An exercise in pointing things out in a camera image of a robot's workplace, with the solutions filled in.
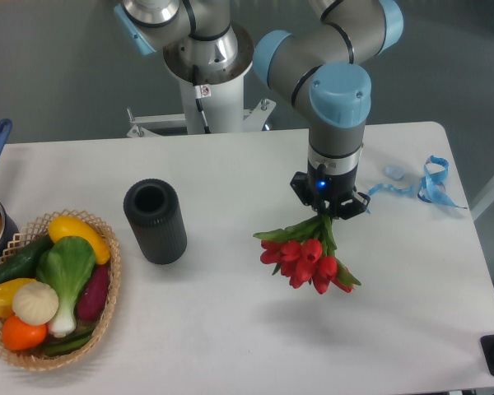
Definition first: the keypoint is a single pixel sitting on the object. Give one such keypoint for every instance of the green bean pods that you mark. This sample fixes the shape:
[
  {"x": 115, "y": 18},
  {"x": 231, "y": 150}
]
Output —
[{"x": 66, "y": 345}]

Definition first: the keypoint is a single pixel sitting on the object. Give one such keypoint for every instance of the green bok choy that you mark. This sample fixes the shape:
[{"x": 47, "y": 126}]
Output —
[{"x": 66, "y": 268}]

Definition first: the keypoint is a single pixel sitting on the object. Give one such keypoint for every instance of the small pale blue cap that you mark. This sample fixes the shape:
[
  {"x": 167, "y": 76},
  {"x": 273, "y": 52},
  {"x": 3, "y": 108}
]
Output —
[{"x": 394, "y": 172}]

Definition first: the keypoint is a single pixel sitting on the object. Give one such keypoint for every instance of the yellow bell pepper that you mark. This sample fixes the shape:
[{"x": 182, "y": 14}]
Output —
[{"x": 0, "y": 298}]

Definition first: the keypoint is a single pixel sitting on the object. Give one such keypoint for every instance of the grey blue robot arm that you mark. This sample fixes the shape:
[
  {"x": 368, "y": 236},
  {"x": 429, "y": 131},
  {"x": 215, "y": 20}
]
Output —
[{"x": 320, "y": 76}]

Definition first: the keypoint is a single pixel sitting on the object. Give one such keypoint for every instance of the purple sweet potato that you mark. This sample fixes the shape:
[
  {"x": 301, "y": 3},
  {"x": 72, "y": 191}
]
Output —
[{"x": 93, "y": 298}]

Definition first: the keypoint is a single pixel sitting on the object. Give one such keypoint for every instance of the woven bamboo basket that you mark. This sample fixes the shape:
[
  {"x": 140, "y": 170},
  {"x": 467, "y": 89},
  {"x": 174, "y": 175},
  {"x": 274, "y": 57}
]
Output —
[{"x": 34, "y": 358}]

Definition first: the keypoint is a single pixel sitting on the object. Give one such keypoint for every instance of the white steamed bun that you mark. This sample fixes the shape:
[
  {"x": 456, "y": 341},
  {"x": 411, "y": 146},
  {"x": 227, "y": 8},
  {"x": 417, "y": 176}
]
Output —
[{"x": 35, "y": 303}]

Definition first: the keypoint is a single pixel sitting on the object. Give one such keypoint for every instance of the orange tomato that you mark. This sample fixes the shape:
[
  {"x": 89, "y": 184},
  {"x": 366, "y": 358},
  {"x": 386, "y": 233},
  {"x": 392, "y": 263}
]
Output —
[{"x": 19, "y": 336}]

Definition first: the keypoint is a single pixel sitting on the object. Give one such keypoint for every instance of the black ribbed vase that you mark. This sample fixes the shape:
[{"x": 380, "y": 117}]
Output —
[{"x": 153, "y": 212}]

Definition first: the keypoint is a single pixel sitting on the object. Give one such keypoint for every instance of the green cucumber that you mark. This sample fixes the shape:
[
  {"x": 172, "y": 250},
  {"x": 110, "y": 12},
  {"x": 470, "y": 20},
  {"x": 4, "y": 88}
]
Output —
[{"x": 24, "y": 262}]

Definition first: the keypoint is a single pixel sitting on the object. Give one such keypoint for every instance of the blue ribbon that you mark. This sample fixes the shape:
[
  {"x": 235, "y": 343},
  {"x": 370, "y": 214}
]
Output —
[{"x": 430, "y": 187}]

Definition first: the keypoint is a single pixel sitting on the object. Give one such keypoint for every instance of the red tulip bouquet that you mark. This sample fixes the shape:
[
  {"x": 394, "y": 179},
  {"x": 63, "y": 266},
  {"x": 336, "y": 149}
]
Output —
[{"x": 306, "y": 253}]

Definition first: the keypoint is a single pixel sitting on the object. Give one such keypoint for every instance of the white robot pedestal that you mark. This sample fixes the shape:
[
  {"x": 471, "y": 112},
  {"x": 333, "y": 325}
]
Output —
[{"x": 207, "y": 109}]

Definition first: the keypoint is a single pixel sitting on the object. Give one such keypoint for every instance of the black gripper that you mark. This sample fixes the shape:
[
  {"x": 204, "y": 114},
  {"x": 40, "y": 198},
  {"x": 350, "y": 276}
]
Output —
[{"x": 334, "y": 195}]

